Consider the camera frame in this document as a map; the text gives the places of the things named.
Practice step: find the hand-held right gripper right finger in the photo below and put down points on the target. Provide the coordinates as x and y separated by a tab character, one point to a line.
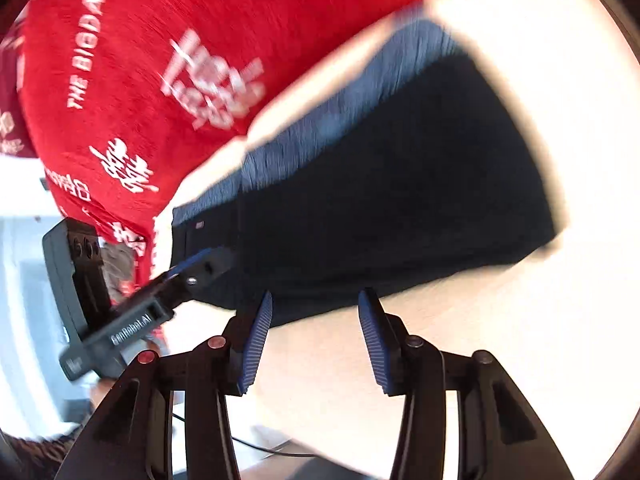
374	350

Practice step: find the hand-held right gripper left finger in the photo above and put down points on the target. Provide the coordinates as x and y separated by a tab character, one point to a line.
254	350

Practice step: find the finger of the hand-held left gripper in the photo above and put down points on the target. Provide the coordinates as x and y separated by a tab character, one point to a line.
200	270

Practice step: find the black pants with blue trim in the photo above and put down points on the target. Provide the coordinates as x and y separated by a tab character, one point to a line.
400	185

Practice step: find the person's left hand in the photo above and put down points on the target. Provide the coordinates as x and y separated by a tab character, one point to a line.
102	391

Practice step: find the grey-brown crumpled cloth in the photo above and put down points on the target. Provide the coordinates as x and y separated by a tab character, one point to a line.
122	267

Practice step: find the red printed blanket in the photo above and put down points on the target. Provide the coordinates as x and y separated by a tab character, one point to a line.
200	25

